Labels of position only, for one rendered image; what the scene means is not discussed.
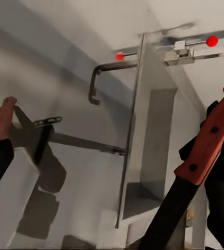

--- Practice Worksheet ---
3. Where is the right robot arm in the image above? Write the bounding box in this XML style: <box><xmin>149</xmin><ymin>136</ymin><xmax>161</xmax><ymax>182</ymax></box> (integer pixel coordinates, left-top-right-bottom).
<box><xmin>179</xmin><ymin>101</ymin><xmax>224</xmax><ymax>250</ymax></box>

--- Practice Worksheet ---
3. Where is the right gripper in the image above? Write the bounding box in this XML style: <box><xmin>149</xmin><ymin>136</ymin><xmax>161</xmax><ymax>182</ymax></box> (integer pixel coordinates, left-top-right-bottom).
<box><xmin>179</xmin><ymin>101</ymin><xmax>224</xmax><ymax>210</ymax></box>

